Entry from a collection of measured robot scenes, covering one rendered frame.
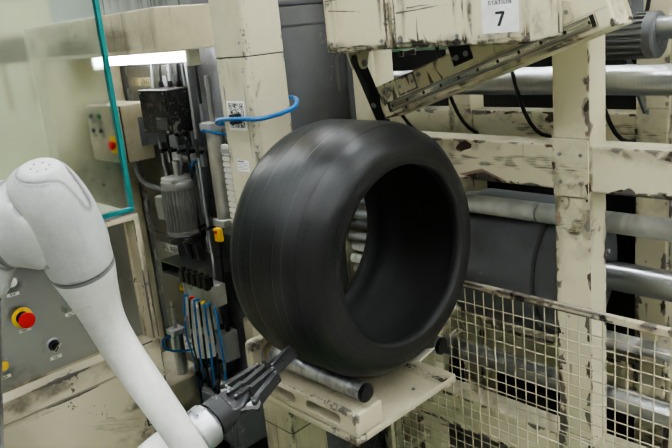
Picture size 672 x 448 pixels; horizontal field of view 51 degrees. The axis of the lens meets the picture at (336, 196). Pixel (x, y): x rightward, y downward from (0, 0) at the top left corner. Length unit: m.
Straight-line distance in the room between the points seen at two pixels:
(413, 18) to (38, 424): 1.36
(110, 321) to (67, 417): 0.86
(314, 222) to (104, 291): 0.47
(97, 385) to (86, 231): 1.00
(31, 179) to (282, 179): 0.61
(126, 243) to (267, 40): 0.69
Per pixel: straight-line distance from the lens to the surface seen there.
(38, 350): 1.99
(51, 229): 1.07
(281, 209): 1.46
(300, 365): 1.76
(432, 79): 1.85
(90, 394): 2.03
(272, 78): 1.79
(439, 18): 1.64
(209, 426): 1.45
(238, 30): 1.75
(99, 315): 1.17
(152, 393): 1.22
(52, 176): 1.06
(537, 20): 1.55
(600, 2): 1.60
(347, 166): 1.45
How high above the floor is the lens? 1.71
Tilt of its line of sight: 14 degrees down
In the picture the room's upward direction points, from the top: 6 degrees counter-clockwise
